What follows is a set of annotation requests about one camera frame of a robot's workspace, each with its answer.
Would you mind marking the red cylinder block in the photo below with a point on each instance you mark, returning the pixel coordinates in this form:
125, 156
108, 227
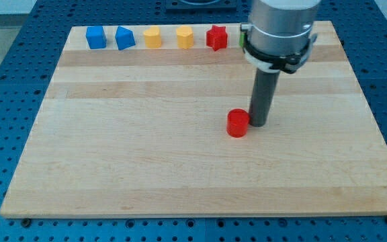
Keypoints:
237, 123

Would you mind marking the yellow heart block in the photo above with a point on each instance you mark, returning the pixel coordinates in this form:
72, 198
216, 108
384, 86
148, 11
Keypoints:
152, 37

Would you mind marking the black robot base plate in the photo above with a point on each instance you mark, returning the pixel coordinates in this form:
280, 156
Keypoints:
200, 4

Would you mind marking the yellow pentagon block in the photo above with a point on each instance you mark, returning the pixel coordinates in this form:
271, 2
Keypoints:
185, 37

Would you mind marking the red star block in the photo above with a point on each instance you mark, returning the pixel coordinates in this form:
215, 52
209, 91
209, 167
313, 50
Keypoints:
217, 37

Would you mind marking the blue triangular block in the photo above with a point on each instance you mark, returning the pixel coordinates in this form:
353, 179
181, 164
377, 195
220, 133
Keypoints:
124, 38

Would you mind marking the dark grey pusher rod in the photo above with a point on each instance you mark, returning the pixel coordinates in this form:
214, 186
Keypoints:
262, 97

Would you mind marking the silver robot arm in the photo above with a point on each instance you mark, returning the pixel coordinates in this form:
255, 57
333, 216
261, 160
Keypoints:
277, 36

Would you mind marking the wooden board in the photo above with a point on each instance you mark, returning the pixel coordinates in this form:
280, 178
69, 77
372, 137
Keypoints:
141, 133

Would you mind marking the green block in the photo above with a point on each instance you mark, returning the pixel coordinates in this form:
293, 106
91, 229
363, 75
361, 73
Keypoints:
242, 39

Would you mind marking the blue cube block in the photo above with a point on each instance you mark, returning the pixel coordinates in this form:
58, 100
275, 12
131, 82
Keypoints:
96, 38

